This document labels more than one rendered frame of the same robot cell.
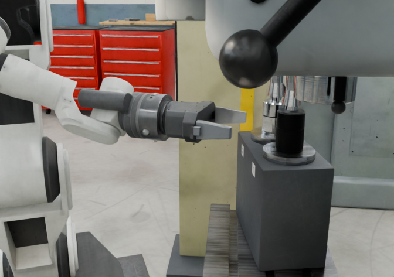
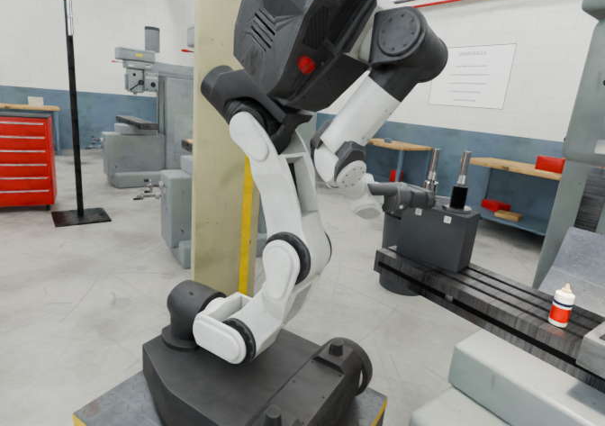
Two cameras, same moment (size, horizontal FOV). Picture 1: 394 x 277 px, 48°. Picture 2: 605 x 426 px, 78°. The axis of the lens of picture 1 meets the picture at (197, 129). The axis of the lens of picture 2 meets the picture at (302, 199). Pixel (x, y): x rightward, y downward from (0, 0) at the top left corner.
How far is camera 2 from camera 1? 1.05 m
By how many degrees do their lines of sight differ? 41
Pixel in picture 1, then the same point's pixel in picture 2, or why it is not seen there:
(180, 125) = (422, 199)
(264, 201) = (465, 234)
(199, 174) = (211, 247)
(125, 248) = (133, 332)
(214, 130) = (444, 200)
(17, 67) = not seen: hidden behind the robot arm
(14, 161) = (317, 242)
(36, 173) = (327, 249)
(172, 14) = not seen: outside the picture
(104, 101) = (386, 189)
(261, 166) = (462, 216)
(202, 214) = (212, 280)
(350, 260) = not seen: hidden behind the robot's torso
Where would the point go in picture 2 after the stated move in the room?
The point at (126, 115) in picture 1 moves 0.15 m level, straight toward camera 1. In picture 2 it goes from (392, 197) to (446, 210)
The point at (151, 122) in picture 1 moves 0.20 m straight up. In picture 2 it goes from (407, 200) to (419, 131)
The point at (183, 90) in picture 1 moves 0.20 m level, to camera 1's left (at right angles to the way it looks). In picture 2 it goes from (201, 178) to (166, 181)
